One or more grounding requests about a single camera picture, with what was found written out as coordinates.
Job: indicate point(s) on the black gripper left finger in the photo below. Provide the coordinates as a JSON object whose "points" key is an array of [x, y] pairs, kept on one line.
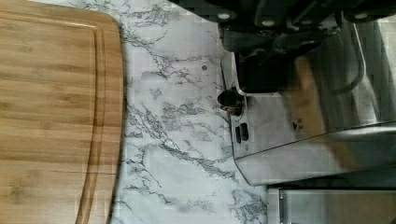
{"points": [[286, 26]]}

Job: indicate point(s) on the silver two-slot toaster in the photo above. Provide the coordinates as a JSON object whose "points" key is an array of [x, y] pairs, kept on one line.
{"points": [[338, 118]]}

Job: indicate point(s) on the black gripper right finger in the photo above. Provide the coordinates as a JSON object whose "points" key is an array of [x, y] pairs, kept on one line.
{"points": [[371, 10]]}

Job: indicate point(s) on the bamboo cutting board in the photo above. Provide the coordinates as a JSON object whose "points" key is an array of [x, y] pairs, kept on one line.
{"points": [[61, 101]]}

